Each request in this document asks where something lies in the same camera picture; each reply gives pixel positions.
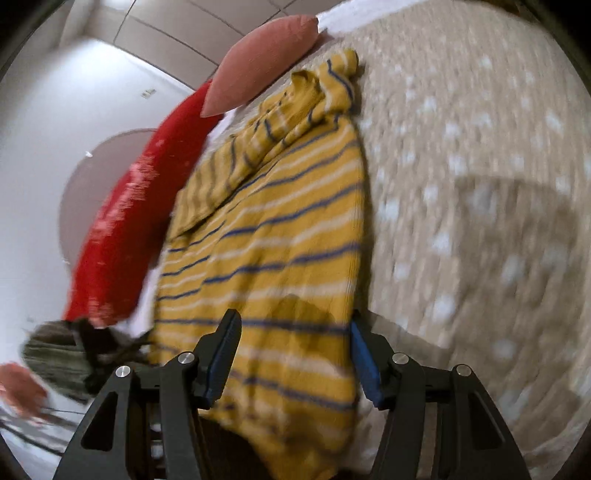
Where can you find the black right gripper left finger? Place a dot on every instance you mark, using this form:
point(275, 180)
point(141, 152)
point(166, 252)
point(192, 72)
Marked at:
point(145, 424)

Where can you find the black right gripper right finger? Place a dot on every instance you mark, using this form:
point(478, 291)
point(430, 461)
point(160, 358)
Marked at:
point(441, 424)

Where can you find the yellow blue-striped knit sweater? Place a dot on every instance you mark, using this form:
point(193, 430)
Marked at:
point(270, 223)

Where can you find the checkered grey cloth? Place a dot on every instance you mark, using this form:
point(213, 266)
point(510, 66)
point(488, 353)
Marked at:
point(76, 358)

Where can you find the red floral long pillow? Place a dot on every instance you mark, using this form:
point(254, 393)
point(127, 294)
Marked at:
point(129, 229)

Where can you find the grey padded headboard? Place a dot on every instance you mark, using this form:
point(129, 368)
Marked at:
point(89, 185)

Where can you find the beige heart-dotted quilt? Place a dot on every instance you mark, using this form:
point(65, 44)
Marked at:
point(476, 131)

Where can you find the white wardrobe doors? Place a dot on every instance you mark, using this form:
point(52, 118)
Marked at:
point(186, 39)

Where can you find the pink square cushion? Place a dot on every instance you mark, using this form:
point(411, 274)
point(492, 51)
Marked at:
point(256, 61)

